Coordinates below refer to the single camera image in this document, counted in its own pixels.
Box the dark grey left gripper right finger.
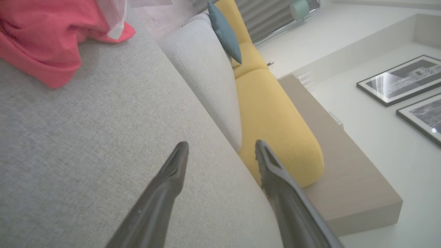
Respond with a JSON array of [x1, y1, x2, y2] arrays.
[[255, 139, 345, 248]]

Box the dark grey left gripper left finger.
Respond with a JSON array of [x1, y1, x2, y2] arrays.
[[105, 141, 189, 248]]

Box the red Bulls 23 jersey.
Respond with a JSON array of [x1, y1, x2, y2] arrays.
[[0, 0, 135, 88]]

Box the light wooden shelf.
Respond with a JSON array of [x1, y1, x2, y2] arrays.
[[277, 74, 403, 237]]

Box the large yellow sofa cushion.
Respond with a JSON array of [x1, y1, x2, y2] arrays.
[[235, 68, 325, 188]]

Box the grey fabric sofa seat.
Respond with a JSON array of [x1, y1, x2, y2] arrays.
[[0, 7, 285, 248]]

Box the white ribbed object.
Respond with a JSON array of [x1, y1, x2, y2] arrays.
[[298, 71, 316, 92]]

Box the grey sofa back cushion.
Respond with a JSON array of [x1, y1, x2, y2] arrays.
[[158, 13, 243, 153]]

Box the black framed monochrome picture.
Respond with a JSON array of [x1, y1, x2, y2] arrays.
[[396, 93, 441, 148], [356, 54, 441, 107]]

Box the teal throw pillow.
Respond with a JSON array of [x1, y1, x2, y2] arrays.
[[207, 1, 243, 65]]

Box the grey pleated curtain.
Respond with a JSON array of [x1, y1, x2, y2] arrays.
[[234, 0, 321, 44]]

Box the mint green lamp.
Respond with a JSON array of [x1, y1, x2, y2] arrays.
[[290, 0, 310, 22]]

